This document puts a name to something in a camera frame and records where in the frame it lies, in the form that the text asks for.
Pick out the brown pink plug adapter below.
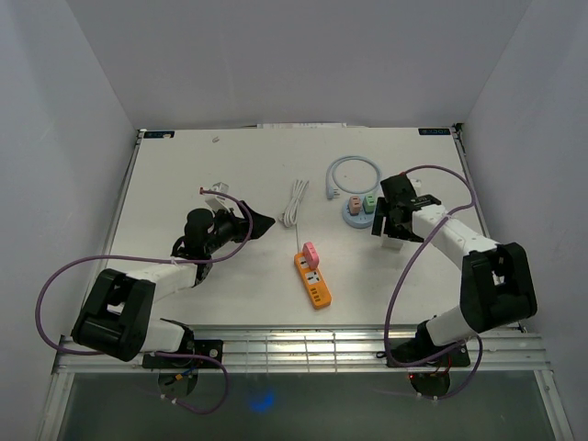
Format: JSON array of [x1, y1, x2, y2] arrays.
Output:
[[347, 196, 363, 216]]

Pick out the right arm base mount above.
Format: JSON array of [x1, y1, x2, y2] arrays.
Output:
[[391, 339, 470, 368]]

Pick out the white cube charger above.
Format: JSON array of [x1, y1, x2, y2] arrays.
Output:
[[380, 235, 403, 252]]

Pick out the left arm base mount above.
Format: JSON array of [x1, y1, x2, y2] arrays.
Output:
[[141, 339, 224, 370]]

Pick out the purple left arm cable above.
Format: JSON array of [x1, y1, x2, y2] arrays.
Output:
[[35, 187, 254, 414]]

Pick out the dark table corner label right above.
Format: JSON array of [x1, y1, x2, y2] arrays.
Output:
[[418, 128, 451, 136]]

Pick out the dark table corner label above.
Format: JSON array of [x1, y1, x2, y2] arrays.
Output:
[[142, 130, 175, 139], [418, 128, 451, 136]]

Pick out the pink square plug adapter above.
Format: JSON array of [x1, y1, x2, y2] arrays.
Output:
[[302, 242, 320, 269]]

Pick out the aluminium front rail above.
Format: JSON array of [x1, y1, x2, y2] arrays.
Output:
[[200, 328, 551, 374]]

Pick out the white power strip cable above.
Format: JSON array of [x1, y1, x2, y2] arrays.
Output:
[[279, 178, 311, 254]]

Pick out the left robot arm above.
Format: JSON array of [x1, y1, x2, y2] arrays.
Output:
[[72, 203, 275, 368]]

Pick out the papers at table back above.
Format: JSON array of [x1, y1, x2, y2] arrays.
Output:
[[256, 122, 347, 130]]

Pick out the dark table corner label left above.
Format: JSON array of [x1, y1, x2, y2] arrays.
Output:
[[142, 130, 175, 139]]

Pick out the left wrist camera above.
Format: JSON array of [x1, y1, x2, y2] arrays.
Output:
[[200, 182, 230, 210]]

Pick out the orange power strip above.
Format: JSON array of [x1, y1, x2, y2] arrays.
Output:
[[294, 253, 332, 310]]

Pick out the blue round power socket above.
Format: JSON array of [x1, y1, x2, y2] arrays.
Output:
[[342, 203, 375, 230]]

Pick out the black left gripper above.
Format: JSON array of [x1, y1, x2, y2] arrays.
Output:
[[204, 201, 275, 255]]

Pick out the green plug adapter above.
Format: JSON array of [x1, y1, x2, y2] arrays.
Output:
[[363, 194, 377, 215]]

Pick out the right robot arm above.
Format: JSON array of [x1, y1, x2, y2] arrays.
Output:
[[372, 174, 537, 367]]

